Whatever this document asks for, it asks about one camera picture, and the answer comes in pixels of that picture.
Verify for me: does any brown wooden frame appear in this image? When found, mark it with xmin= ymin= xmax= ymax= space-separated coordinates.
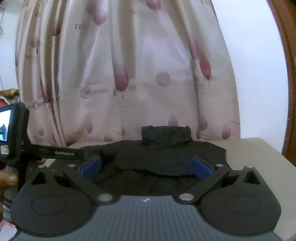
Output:
xmin=268 ymin=0 xmax=296 ymax=168

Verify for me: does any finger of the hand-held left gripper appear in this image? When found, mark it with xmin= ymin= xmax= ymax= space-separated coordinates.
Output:
xmin=28 ymin=144 xmax=100 ymax=161

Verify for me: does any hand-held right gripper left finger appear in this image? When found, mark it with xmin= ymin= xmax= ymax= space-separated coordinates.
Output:
xmin=30 ymin=156 xmax=114 ymax=205

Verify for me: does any beige mattress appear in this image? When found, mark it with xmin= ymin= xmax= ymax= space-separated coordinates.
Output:
xmin=46 ymin=138 xmax=296 ymax=241

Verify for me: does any person's left hand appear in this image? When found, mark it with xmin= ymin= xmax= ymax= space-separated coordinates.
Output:
xmin=0 ymin=170 xmax=19 ymax=216

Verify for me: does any cream curtain with purple print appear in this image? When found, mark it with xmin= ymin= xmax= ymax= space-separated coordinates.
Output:
xmin=15 ymin=0 xmax=241 ymax=149

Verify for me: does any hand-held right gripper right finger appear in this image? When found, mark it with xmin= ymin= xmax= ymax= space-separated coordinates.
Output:
xmin=178 ymin=156 xmax=263 ymax=205

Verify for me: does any gold patterned cloth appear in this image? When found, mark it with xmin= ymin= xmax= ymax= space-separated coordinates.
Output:
xmin=0 ymin=88 xmax=19 ymax=105

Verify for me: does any black garment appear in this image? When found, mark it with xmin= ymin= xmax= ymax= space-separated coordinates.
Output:
xmin=80 ymin=125 xmax=232 ymax=197

